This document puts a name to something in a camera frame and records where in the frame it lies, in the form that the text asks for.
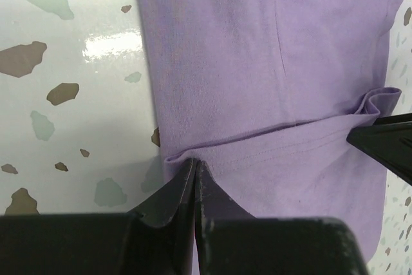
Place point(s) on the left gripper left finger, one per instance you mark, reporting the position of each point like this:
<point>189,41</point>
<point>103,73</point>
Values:
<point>153,238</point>

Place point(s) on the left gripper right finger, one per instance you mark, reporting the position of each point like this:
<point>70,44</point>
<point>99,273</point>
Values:
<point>232,241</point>

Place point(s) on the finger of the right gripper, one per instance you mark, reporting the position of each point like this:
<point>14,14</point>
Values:
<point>388,141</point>

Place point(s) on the purple t shirt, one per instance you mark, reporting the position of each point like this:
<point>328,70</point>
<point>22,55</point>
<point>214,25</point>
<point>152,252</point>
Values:
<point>266,92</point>

